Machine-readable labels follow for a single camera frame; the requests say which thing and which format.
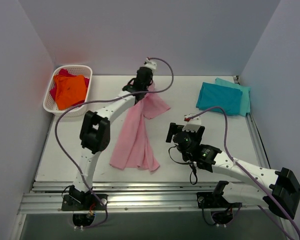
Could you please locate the pink t-shirt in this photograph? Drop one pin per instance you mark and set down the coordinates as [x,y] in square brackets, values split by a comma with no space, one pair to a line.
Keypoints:
[133,148]

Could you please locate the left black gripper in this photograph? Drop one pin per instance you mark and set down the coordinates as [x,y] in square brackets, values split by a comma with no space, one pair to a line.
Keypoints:
[142,91]

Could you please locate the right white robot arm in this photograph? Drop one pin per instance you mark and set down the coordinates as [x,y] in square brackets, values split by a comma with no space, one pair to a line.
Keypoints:
[279,190]

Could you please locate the orange t-shirt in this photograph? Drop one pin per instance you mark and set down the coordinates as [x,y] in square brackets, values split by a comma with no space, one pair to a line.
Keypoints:
[70,91]

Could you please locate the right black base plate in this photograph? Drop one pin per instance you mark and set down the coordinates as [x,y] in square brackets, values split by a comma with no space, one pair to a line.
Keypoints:
[206,200]

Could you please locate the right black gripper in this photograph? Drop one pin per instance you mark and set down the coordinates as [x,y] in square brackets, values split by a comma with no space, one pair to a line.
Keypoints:
[170,132]

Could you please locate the magenta t-shirt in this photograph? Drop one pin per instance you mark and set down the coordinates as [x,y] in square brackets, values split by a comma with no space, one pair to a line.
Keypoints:
[62,73]

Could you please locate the aluminium rail frame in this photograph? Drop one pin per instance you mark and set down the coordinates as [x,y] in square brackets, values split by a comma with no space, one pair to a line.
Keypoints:
[141,205]

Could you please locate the folded teal t-shirt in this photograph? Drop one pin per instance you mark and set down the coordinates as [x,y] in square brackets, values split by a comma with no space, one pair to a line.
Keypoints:
[213,95]

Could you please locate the white perforated plastic basket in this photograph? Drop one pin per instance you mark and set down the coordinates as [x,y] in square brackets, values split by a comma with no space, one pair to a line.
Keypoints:
[69,86]

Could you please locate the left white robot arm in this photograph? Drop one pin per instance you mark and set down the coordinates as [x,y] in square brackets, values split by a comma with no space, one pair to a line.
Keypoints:
[96,130]

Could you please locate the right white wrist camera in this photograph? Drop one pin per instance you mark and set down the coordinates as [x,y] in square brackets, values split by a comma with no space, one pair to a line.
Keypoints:
[193,124]

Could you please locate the folded light green t-shirt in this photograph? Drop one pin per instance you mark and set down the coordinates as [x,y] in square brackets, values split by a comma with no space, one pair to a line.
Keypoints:
[245,104]

